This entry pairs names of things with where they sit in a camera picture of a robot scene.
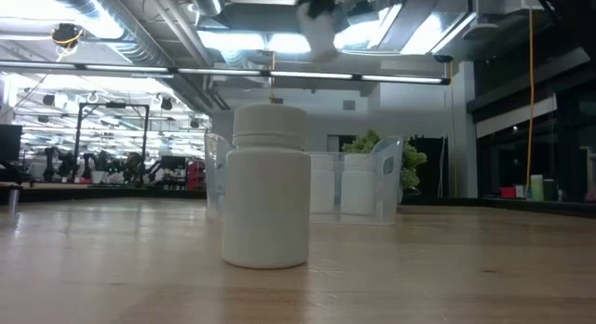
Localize white plastic pill bottle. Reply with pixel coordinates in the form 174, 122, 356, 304
341, 154, 376, 217
222, 102, 312, 270
309, 154, 336, 214
296, 2, 342, 63

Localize clear plastic basket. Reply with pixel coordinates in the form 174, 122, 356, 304
203, 132, 404, 225

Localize green potted succulent plant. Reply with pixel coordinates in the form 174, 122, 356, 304
342, 129, 427, 193

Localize red storage bins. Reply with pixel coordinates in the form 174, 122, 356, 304
185, 159, 209, 191

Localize long ceiling light bar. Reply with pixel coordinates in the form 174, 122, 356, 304
0, 61, 452, 87

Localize light green cup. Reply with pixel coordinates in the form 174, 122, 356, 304
530, 174, 545, 202

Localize black monitor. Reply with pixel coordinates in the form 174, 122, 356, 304
0, 123, 23, 163

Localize thin yellow hanging cable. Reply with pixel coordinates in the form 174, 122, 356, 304
448, 61, 458, 198

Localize large silver ceiling duct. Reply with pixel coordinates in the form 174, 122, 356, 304
41, 0, 215, 115

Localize black metal frame stand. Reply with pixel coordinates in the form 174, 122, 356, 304
72, 101, 151, 183

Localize black table edge rail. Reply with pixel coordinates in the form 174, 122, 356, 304
0, 186, 596, 219

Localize ceiling camera with yellow cable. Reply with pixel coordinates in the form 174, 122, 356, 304
50, 21, 86, 49

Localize silver metal post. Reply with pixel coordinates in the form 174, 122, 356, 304
7, 186, 20, 216

